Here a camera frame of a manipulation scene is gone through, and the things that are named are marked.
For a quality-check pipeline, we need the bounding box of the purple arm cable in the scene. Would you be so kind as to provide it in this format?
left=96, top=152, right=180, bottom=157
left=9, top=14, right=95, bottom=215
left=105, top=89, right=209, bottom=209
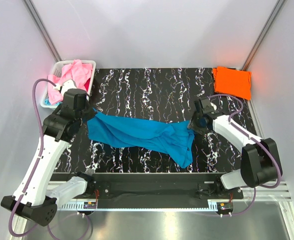
left=8, top=78, right=94, bottom=240
left=206, top=94, right=283, bottom=217

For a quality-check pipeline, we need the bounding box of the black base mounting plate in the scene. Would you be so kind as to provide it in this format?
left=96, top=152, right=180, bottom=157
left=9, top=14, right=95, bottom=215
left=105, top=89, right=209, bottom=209
left=66, top=172, right=244, bottom=210

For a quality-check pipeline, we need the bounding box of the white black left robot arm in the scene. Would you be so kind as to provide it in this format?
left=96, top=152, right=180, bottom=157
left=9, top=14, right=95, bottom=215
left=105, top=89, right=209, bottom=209
left=0, top=88, right=95, bottom=227

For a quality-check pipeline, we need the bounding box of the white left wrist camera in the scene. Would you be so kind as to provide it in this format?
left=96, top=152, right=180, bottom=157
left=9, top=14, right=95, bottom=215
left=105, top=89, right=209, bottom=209
left=53, top=79, right=77, bottom=96

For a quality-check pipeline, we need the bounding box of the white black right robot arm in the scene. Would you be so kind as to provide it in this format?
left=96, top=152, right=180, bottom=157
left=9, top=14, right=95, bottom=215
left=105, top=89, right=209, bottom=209
left=188, top=98, right=283, bottom=199

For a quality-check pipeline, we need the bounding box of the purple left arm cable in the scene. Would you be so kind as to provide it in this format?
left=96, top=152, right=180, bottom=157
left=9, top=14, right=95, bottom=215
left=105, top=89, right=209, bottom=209
left=8, top=78, right=94, bottom=240

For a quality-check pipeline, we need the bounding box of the blue t-shirt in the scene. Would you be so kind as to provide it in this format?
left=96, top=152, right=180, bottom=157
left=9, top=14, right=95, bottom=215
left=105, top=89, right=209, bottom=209
left=87, top=112, right=195, bottom=168

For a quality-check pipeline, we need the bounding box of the pink t-shirt in basket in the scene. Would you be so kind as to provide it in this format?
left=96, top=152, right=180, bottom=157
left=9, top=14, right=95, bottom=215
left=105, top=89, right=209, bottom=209
left=47, top=59, right=93, bottom=106

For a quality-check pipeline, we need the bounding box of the red t-shirt in basket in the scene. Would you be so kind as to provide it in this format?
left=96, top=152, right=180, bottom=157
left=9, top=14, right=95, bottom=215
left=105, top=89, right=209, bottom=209
left=84, top=79, right=92, bottom=96

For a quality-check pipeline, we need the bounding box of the folded orange t-shirt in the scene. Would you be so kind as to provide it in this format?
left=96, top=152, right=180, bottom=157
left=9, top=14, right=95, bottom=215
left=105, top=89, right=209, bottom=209
left=212, top=66, right=252, bottom=101

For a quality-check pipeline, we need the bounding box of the slotted white cable duct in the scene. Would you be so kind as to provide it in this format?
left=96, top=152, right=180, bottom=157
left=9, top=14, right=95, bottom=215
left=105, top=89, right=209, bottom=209
left=59, top=198, right=229, bottom=212

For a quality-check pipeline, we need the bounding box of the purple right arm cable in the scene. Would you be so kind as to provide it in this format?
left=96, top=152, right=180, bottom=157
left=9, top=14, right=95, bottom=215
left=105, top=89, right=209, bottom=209
left=206, top=94, right=283, bottom=217

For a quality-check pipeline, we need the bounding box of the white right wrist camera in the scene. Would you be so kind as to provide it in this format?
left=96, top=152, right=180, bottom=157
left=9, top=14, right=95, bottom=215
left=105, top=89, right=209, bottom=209
left=210, top=102, right=217, bottom=111

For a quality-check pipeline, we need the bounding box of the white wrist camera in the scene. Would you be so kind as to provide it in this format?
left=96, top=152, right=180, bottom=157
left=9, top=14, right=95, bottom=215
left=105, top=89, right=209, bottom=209
left=53, top=79, right=77, bottom=96
left=210, top=102, right=217, bottom=111

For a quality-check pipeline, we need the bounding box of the light blue cloth in basket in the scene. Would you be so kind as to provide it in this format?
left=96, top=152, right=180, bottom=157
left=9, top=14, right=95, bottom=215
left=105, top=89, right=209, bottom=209
left=44, top=98, right=60, bottom=106

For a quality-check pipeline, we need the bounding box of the white plastic laundry basket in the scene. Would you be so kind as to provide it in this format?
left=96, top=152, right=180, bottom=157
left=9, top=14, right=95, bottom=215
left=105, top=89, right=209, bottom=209
left=40, top=59, right=96, bottom=109

